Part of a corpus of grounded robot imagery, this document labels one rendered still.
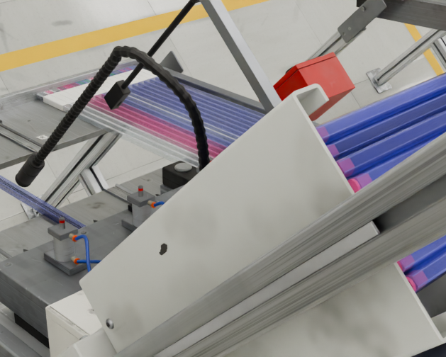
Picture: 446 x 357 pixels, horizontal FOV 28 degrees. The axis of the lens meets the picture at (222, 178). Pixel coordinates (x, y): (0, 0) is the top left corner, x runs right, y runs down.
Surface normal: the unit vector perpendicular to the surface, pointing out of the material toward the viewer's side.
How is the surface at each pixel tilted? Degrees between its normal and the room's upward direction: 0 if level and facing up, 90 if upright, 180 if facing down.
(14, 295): 90
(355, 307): 90
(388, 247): 90
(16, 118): 44
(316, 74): 0
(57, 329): 90
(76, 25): 0
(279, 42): 0
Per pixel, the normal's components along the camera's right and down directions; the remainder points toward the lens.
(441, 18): -0.72, 0.31
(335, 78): 0.49, -0.42
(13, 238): 0.00, -0.90
